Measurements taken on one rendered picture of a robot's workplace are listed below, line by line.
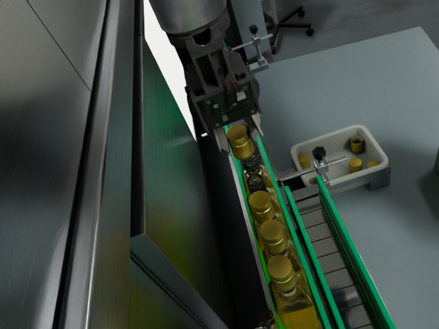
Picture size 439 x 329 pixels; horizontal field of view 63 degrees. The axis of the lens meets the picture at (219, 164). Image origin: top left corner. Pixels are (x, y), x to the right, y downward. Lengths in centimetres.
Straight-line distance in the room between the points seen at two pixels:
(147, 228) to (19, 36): 22
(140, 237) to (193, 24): 22
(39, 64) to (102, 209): 15
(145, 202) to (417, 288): 68
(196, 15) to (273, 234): 31
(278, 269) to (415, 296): 49
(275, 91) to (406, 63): 47
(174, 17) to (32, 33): 14
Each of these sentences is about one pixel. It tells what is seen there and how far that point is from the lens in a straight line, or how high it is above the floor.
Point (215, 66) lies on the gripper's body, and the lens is 41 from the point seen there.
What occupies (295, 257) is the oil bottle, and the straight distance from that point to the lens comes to 58.
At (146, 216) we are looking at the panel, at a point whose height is 132.
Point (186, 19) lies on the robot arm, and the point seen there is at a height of 146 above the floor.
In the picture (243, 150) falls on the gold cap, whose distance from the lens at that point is 54.
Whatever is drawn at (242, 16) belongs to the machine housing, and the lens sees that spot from 152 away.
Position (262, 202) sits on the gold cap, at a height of 116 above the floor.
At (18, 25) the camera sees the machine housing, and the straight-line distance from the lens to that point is 39.
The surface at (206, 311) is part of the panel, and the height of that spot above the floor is 109.
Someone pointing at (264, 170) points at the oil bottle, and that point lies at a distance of 69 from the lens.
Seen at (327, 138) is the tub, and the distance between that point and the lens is 108.
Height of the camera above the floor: 161
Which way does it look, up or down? 45 degrees down
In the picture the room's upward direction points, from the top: 25 degrees counter-clockwise
